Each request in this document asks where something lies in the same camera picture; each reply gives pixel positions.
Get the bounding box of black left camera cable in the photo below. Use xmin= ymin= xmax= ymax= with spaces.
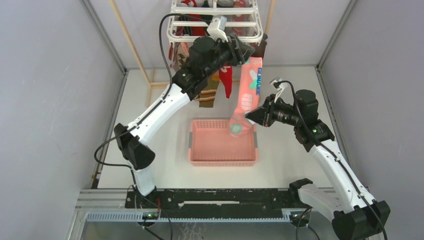
xmin=94 ymin=13 xmax=216 ymax=173

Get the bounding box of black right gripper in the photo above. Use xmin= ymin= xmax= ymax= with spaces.
xmin=246 ymin=94 xmax=303 ymax=128

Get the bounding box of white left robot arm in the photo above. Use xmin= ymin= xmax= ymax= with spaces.
xmin=114 ymin=33 xmax=255 ymax=209

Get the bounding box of brown argyle sock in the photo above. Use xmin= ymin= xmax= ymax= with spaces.
xmin=172 ymin=42 xmax=190 ymax=71

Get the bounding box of pink patterned sock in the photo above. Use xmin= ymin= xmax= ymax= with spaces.
xmin=228 ymin=57 xmax=263 ymax=137

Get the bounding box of wooden hanger stand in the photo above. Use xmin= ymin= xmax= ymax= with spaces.
xmin=107 ymin=0 xmax=276 ymax=107

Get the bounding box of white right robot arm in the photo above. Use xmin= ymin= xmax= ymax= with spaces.
xmin=245 ymin=89 xmax=391 ymax=240

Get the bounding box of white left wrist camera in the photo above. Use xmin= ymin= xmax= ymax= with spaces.
xmin=206 ymin=15 xmax=228 ymax=42

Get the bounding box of pink plastic basket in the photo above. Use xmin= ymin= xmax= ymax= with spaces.
xmin=188 ymin=118 xmax=258 ymax=167

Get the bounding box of dark brown sock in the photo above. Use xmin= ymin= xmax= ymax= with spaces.
xmin=250 ymin=33 xmax=268 ymax=59

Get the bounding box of white plastic clip hanger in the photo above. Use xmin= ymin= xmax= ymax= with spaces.
xmin=166 ymin=0 xmax=264 ymax=45

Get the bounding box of red bear sock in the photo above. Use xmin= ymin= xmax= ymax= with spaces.
xmin=218 ymin=65 xmax=233 ymax=99

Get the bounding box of black right camera cable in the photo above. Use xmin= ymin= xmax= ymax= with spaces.
xmin=274 ymin=80 xmax=389 ymax=240

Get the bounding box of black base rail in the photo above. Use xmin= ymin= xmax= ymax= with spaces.
xmin=124 ymin=188 xmax=307 ymax=220

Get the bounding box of black camera cable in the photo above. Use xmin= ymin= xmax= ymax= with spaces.
xmin=94 ymin=13 xmax=216 ymax=173
xmin=274 ymin=80 xmax=389 ymax=240

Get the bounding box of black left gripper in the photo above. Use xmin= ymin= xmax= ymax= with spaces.
xmin=203 ymin=33 xmax=256 ymax=80

